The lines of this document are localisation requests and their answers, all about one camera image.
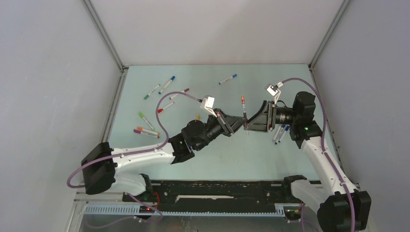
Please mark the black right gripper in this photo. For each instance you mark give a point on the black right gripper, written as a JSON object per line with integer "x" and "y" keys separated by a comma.
{"x": 259, "y": 122}

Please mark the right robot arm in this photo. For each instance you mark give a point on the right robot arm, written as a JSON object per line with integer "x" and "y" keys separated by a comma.
{"x": 340, "y": 206}

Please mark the red gel pen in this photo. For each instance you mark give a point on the red gel pen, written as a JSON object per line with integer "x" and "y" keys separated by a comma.
{"x": 244, "y": 113}

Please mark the white marker dark blue cap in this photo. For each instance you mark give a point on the white marker dark blue cap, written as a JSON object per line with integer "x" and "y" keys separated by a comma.
{"x": 282, "y": 130}

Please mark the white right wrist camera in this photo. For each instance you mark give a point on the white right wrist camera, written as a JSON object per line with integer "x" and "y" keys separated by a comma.
{"x": 274, "y": 91}

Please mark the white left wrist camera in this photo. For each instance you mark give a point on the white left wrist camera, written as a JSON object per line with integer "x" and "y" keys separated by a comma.
{"x": 207, "y": 105}

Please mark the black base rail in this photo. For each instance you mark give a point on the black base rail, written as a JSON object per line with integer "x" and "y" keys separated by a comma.
{"x": 216, "y": 196}

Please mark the grey cable duct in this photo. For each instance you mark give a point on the grey cable duct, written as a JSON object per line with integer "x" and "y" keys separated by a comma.
{"x": 279, "y": 210}

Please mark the dark red cap marker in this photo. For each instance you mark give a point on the dark red cap marker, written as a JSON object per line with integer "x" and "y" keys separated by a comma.
{"x": 175, "y": 95}

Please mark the red cap white marker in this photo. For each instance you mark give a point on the red cap white marker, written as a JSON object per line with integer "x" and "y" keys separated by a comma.
{"x": 165, "y": 107}

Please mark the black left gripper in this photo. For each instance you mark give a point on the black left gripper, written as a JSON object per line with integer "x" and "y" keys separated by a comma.
{"x": 235, "y": 122}

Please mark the light green cap marker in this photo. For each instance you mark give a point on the light green cap marker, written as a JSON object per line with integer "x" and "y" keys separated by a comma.
{"x": 142, "y": 116}

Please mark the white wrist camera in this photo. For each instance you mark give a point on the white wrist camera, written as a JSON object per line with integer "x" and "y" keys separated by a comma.
{"x": 207, "y": 105}
{"x": 274, "y": 91}

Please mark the green cap white marker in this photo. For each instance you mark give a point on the green cap white marker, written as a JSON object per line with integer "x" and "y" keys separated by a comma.
{"x": 152, "y": 91}

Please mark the orange cap marker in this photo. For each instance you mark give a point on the orange cap marker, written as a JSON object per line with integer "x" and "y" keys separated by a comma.
{"x": 147, "y": 130}

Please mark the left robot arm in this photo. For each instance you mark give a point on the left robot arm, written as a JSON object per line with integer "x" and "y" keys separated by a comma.
{"x": 109, "y": 169}

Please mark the far blue cap marker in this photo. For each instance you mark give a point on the far blue cap marker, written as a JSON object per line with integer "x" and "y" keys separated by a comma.
{"x": 227, "y": 79}

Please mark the purple cap marker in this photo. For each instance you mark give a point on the purple cap marker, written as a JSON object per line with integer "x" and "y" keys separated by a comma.
{"x": 146, "y": 133}

